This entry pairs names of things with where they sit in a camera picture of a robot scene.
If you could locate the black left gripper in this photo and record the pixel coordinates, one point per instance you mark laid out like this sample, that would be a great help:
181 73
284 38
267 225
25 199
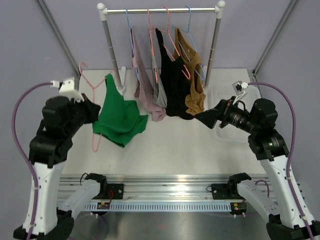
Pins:
88 105

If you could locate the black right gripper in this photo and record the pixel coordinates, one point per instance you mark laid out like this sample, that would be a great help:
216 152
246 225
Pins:
224 108

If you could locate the pink wire hanger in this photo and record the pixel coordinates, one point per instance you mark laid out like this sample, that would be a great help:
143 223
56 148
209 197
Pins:
94 147

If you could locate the green tank top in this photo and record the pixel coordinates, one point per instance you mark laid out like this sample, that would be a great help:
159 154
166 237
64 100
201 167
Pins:
119 119

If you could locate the mauve pink tank top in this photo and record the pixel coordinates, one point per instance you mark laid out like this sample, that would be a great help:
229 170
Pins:
144 90

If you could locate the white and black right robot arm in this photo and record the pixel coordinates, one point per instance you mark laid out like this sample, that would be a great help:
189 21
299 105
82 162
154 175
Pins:
287 218

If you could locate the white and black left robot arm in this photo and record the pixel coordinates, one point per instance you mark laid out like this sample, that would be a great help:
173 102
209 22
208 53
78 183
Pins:
48 152

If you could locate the brown tank top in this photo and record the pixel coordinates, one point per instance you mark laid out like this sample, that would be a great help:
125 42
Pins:
194 101

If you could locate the black tank top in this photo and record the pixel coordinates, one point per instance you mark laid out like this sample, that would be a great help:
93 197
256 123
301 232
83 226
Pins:
176 101

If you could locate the grey tank top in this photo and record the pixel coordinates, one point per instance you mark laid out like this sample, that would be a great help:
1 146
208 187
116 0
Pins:
159 95

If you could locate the pink hanger with grey top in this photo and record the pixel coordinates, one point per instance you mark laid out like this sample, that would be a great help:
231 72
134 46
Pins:
152 46

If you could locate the blue hanger with mauve top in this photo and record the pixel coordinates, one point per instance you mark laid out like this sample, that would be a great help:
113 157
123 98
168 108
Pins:
133 52

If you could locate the white and metal clothes rack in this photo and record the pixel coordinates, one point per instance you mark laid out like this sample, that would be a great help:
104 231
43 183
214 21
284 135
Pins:
120 74

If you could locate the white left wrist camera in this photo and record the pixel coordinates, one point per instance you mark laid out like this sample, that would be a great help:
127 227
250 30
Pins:
67 88

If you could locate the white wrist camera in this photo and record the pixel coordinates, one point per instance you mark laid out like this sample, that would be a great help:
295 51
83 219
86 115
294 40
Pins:
240 89
67 88

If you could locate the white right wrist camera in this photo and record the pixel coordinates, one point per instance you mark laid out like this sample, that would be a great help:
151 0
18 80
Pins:
240 89

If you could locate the aluminium mounting rail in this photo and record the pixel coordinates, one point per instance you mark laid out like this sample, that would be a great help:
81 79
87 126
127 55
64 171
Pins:
166 188

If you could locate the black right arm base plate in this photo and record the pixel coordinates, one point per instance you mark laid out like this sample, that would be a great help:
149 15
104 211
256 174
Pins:
219 191

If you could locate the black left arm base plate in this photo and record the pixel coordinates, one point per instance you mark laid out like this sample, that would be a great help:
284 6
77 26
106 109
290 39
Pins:
113 190

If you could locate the left aluminium frame post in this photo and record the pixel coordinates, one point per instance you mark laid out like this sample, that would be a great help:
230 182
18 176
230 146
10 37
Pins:
58 35

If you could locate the aluminium frame post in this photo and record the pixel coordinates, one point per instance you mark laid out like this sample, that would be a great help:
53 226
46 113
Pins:
275 35
58 35

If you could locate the white slotted cable duct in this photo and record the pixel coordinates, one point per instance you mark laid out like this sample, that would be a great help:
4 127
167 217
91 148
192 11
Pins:
159 207

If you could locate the right aluminium frame post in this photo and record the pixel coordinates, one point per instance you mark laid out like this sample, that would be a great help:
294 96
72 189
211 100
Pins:
275 35

